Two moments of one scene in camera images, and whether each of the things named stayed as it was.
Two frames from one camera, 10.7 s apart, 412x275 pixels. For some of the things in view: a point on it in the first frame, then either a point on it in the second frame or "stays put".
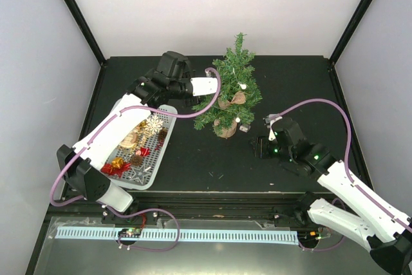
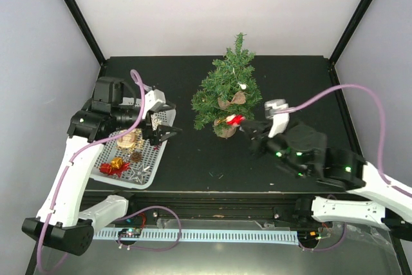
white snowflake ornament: (154, 123) stays put
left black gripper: (188, 103) -> (154, 136)
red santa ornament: (144, 151) -> (234, 119)
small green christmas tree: (239, 91) stays put
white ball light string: (243, 87) stays put
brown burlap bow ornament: (238, 98) stays put
